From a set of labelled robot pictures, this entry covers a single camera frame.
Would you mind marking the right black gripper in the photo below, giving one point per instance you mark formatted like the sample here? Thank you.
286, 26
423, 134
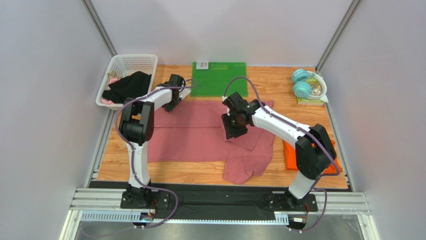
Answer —
232, 126

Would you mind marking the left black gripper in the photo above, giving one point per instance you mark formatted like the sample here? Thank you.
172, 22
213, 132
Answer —
169, 107

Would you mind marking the pink t shirt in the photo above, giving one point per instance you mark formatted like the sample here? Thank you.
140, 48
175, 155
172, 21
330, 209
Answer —
194, 132

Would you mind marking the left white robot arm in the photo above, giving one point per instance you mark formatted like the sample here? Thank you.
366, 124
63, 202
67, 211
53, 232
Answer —
136, 127

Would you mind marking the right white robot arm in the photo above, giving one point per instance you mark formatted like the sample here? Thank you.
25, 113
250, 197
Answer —
314, 151

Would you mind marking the black garment in basket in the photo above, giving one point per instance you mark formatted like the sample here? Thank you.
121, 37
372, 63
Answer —
132, 86

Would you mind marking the green cutting mat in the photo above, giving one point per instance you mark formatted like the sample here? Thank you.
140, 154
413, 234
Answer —
213, 77

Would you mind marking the white plastic basket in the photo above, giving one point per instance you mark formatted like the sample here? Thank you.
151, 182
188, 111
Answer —
123, 65

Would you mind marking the pink item in basket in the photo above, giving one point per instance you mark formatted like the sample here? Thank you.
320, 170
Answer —
105, 101

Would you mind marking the folded orange t shirt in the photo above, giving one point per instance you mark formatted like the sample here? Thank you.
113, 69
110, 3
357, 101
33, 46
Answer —
291, 163

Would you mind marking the teal headphones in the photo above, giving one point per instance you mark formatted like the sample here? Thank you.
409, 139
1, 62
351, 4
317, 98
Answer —
304, 91

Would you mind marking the green picture book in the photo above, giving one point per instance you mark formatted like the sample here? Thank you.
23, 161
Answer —
316, 90

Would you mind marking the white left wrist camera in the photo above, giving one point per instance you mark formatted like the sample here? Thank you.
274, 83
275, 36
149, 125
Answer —
182, 94

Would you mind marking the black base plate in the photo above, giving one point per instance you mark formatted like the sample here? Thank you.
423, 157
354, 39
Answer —
214, 202

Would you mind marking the aluminium frame rail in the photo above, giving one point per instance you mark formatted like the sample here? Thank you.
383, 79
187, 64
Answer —
103, 205

